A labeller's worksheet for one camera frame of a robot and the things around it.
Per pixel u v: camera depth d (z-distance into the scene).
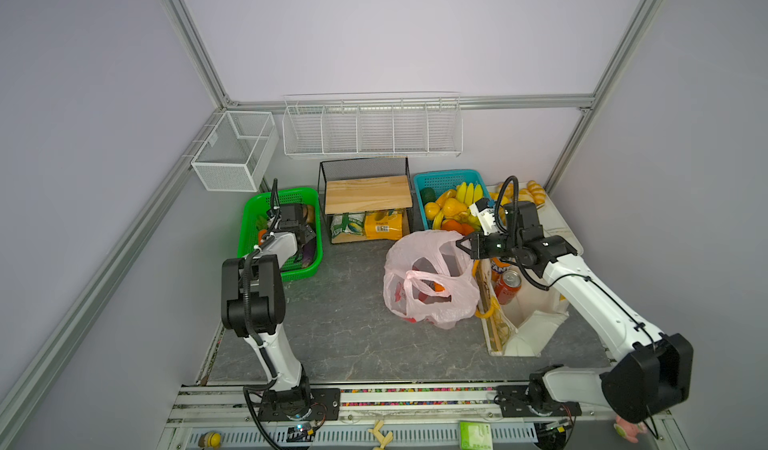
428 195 1.13
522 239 0.60
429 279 0.63
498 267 0.89
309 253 0.99
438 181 1.16
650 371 0.40
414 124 1.05
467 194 1.08
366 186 1.01
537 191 1.18
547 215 1.14
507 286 0.83
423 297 0.69
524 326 0.65
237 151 1.01
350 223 1.05
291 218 0.79
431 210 1.08
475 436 0.68
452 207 1.02
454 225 0.99
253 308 0.51
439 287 0.67
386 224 1.01
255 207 1.08
